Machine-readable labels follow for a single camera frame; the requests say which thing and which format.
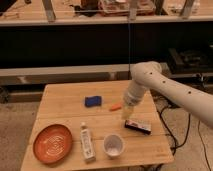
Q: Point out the white tube bottle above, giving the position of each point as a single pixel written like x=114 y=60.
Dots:
x=87 y=145

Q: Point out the long metal shelf rack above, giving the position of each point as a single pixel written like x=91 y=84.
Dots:
x=49 y=41

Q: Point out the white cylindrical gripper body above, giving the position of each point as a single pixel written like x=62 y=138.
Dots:
x=134 y=93

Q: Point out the black white box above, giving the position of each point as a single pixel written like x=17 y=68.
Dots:
x=138 y=126

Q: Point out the blue sponge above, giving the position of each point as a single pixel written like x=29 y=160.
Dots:
x=93 y=101

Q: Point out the wooden table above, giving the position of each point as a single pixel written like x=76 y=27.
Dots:
x=65 y=104

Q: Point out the orange ribbed plate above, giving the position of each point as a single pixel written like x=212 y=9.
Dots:
x=52 y=144

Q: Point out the black equipment box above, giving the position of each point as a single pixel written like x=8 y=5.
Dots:
x=190 y=61

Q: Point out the orange carrot piece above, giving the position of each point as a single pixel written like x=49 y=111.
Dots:
x=115 y=107

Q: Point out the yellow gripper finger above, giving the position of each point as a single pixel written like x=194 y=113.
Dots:
x=127 y=111

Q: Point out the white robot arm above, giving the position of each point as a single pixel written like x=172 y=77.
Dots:
x=148 y=75

